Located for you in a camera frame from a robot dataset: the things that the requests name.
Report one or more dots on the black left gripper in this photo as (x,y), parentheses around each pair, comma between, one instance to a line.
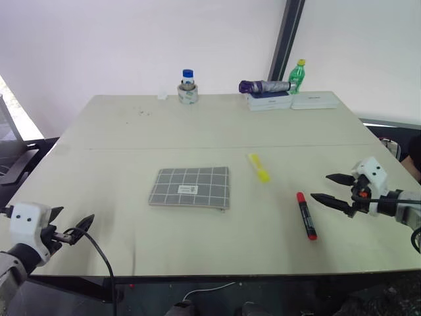
(54,237)

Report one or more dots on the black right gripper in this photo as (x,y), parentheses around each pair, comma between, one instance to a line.
(360,197)

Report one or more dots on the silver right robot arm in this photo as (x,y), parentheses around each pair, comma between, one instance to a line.
(403,205)

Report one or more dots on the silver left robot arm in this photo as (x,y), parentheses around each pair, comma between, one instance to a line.
(10,270)

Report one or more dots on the grey checked pouch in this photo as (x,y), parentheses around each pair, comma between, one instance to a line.
(190,189)

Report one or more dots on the red and black marker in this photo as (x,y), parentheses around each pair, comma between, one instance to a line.
(306,217)

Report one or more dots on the yellow highlighter pen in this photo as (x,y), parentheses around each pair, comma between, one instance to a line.
(260,168)

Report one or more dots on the person in black clothes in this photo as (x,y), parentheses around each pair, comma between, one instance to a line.
(412,154)

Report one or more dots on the flat white box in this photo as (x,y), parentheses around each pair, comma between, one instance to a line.
(314,100)

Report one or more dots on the white box with blue lid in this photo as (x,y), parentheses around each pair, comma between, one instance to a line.
(269,101)

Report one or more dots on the green bottle with yellow cap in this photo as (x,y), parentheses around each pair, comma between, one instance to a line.
(297,74)

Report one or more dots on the folded purple grey umbrella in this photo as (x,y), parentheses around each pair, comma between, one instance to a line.
(263,86)

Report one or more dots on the dark rounded shape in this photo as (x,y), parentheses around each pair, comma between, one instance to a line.
(180,309)

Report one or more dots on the dark metal pillar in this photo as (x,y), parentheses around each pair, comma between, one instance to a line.
(285,39)

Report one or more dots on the wide packing tape roll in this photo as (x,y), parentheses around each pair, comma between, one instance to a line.
(188,95)

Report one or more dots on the clear bottle with blue cap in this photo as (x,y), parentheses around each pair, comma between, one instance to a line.
(187,78)

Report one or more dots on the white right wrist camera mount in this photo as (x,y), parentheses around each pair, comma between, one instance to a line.
(373,172)

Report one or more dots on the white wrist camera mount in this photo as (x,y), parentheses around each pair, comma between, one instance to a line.
(373,172)
(25,224)

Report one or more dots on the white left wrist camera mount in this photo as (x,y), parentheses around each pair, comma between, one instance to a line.
(25,224)

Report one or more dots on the black table frame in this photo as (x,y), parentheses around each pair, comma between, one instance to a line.
(230,279)

